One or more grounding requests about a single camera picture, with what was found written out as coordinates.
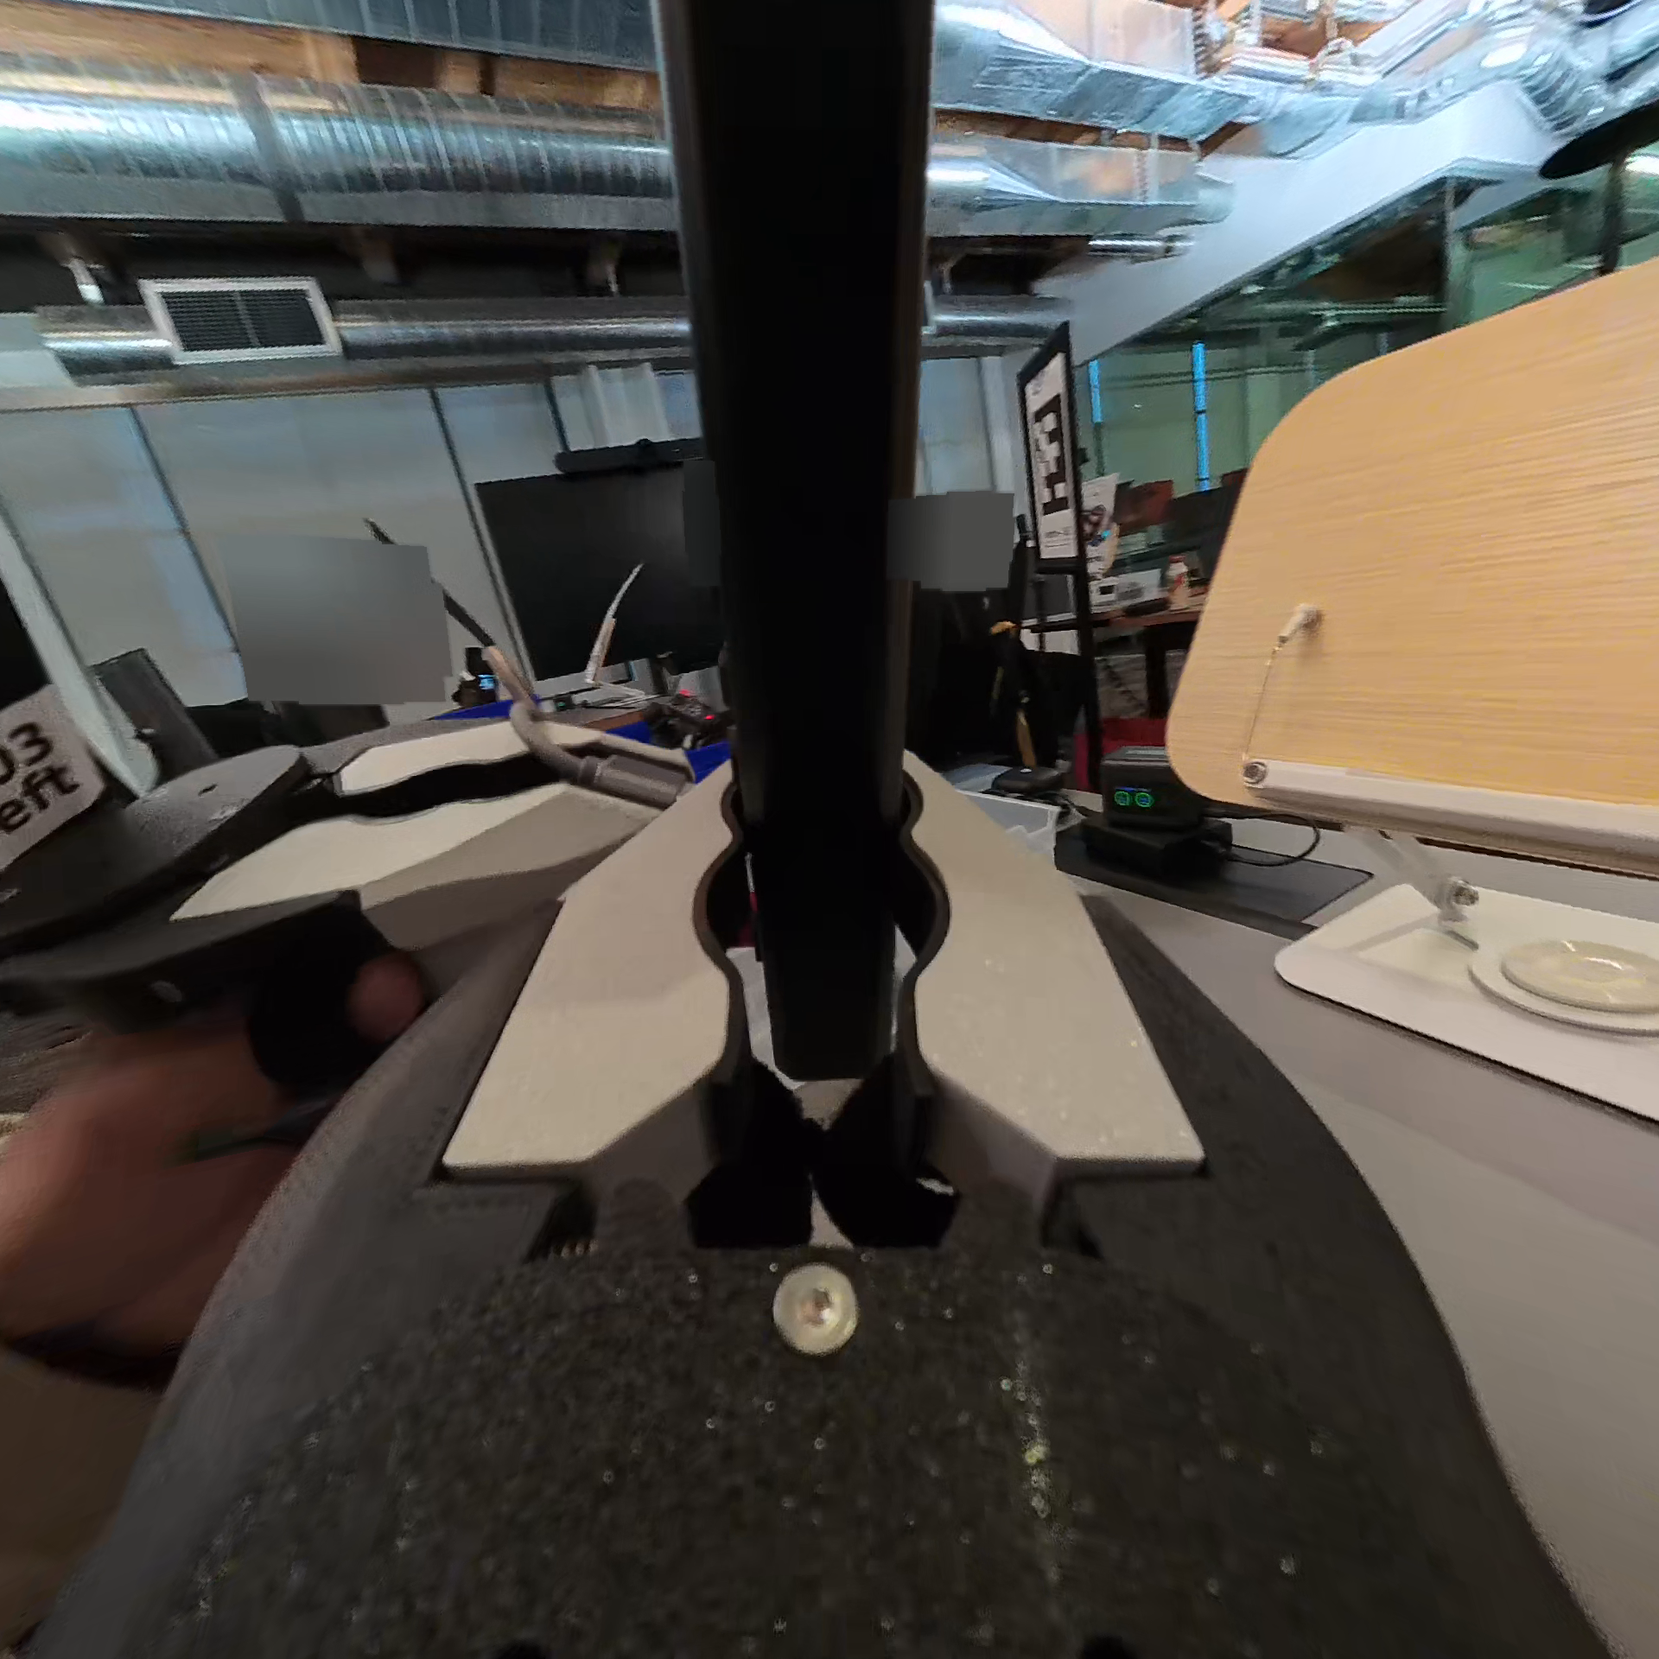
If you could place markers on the wooden book stand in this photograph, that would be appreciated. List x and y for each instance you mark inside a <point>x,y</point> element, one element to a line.
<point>1452,545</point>

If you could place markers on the black desk mat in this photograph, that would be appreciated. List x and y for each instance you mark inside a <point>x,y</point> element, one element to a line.
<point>1270,888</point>

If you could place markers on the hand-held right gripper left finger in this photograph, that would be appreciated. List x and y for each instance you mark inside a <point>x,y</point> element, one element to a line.
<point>609,987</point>

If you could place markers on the blue plastic bin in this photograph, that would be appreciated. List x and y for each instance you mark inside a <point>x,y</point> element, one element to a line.
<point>709,764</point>

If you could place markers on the black monitor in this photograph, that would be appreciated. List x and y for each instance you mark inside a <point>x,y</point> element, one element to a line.
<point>583,572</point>

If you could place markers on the black usb hub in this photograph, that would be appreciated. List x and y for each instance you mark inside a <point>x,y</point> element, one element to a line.
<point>804,519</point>

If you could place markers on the person's left hand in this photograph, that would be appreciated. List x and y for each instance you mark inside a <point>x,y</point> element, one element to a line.
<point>129,1194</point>

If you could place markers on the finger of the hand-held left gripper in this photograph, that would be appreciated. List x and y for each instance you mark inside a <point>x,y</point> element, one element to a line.
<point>427,882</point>
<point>427,760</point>

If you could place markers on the white air vent grille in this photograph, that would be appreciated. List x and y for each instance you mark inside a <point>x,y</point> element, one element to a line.
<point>239,319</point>

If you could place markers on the black white marker sign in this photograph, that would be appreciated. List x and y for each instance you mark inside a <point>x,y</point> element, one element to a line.
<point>1053,454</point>

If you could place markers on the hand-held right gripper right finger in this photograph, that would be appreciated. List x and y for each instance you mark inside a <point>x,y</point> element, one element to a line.
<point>1037,1013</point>

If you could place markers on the silver ventilation duct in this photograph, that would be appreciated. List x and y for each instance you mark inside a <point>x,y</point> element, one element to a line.
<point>1063,157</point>
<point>389,144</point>
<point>518,331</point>

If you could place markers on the wooden table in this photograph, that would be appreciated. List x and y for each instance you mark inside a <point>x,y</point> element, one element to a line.
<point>1140,618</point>

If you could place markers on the clear plastic container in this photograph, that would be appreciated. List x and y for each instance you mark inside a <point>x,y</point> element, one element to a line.
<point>1023,821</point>

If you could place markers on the black battery charger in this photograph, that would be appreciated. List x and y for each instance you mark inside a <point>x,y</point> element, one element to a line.
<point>1148,805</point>

